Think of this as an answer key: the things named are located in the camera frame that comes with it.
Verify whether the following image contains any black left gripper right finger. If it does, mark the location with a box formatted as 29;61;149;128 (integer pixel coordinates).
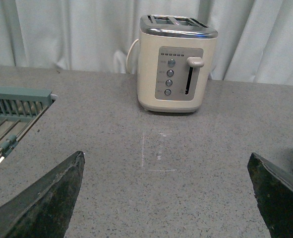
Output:
247;153;293;238

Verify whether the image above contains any green metal dish rack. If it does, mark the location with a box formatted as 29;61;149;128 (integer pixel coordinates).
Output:
0;86;57;163

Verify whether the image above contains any white curtain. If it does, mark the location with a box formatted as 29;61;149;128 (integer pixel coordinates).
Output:
0;0;293;85

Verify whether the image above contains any white toaster power cable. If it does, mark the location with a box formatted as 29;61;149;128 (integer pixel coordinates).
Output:
126;39;140;74

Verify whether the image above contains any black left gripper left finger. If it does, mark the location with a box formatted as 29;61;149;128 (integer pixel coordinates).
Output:
0;151;85;238

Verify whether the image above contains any cream two-slot toaster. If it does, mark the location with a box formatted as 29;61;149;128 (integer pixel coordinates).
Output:
137;15;218;113

